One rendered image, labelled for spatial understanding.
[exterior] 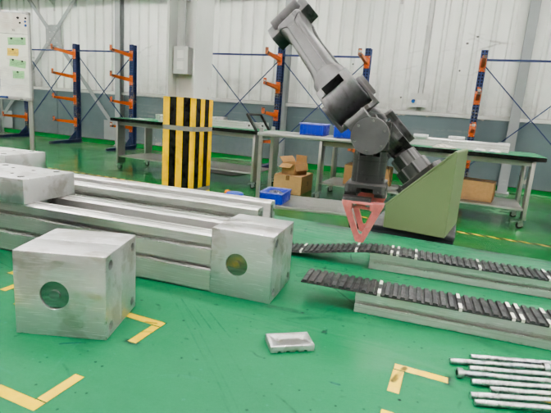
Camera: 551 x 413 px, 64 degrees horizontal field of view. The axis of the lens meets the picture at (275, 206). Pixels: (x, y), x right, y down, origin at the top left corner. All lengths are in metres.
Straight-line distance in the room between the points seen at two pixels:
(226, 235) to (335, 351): 0.21
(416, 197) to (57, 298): 0.80
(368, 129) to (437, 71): 7.62
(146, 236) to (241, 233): 0.16
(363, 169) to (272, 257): 0.25
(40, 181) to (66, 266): 0.32
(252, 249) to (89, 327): 0.22
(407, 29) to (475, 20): 1.06
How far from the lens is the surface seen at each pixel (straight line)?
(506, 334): 0.63
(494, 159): 5.28
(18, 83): 6.22
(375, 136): 0.68
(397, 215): 1.10
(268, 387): 0.45
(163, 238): 0.67
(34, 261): 0.53
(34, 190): 0.81
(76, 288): 0.52
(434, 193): 1.07
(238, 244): 0.60
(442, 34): 8.37
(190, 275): 0.65
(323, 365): 0.50
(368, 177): 0.76
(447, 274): 0.80
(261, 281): 0.61
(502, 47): 8.31
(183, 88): 4.14
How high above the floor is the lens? 1.03
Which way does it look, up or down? 12 degrees down
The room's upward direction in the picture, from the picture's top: 4 degrees clockwise
